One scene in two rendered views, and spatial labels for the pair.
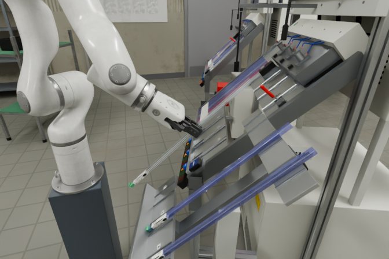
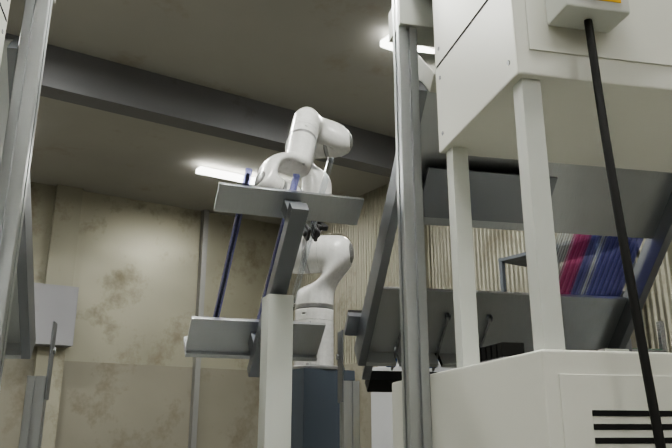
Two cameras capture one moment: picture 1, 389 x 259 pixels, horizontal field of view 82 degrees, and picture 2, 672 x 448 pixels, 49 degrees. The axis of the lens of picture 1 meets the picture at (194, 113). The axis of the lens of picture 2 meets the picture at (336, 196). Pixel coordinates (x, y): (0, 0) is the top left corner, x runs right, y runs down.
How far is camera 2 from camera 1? 1.92 m
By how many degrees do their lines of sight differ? 83
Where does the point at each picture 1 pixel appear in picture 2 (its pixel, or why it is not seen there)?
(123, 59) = (266, 168)
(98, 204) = (300, 397)
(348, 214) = (449, 392)
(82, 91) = (327, 249)
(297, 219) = not seen: hidden behind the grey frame
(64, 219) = not seen: hidden behind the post
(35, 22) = (306, 186)
